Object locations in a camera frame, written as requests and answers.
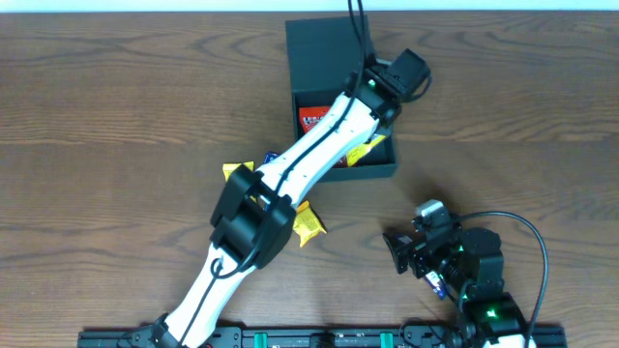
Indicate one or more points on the yellow orange snack packet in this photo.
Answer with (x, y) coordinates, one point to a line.
(234, 169)

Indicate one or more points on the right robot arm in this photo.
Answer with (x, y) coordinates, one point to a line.
(470, 262)

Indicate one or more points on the red Hacks candy bag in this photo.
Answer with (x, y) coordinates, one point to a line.
(309, 117)

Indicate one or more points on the blue Eclipse mint box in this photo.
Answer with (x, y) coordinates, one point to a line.
(269, 156)

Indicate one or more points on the small yellow cracker packet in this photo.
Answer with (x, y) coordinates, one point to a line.
(307, 225)

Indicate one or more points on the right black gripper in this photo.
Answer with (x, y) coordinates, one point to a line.
(420, 254)

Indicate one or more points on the dark green open box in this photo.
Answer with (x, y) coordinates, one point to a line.
(322, 53)

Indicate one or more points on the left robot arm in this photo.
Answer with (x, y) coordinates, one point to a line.
(253, 219)

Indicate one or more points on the dark blue chocolate bar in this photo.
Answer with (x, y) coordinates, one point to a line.
(436, 284)

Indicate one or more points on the yellow Hacks candy bag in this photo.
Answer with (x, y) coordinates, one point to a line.
(360, 151)

